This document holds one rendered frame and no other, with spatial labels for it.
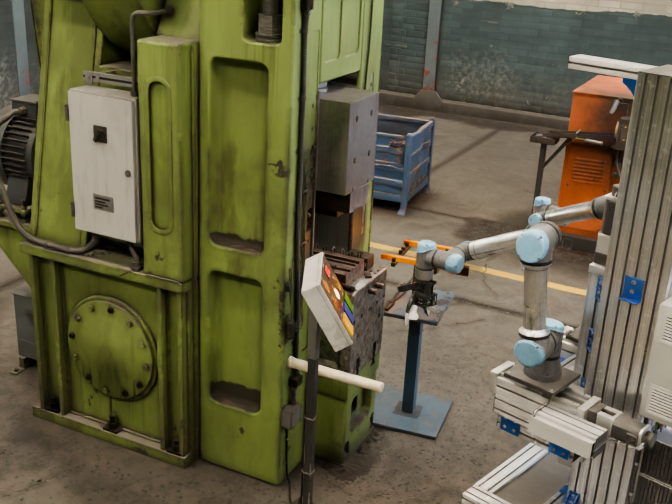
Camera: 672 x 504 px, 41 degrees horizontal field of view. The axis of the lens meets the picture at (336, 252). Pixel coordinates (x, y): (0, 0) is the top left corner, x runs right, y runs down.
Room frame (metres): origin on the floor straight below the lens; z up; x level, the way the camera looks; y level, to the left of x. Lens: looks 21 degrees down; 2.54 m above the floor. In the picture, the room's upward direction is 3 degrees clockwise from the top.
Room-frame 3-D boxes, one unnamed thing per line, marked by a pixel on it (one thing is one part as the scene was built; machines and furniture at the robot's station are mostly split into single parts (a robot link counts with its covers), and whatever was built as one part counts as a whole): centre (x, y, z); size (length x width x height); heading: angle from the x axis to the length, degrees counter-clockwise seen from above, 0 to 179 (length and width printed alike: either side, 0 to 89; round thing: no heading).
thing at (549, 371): (3.19, -0.85, 0.87); 0.15 x 0.15 x 0.10
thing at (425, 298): (3.35, -0.36, 1.07); 0.09 x 0.08 x 0.12; 49
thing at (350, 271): (3.89, 0.10, 0.96); 0.42 x 0.20 x 0.09; 65
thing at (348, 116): (3.93, 0.08, 1.57); 0.42 x 0.39 x 0.40; 65
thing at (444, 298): (4.19, -0.43, 0.65); 0.40 x 0.30 x 0.02; 161
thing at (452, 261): (3.32, -0.45, 1.23); 0.11 x 0.11 x 0.08; 56
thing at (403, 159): (8.04, -0.17, 0.36); 1.20 x 0.80 x 0.72; 69
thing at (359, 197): (3.89, 0.10, 1.32); 0.42 x 0.20 x 0.10; 65
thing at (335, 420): (3.94, 0.08, 0.23); 0.55 x 0.37 x 0.47; 65
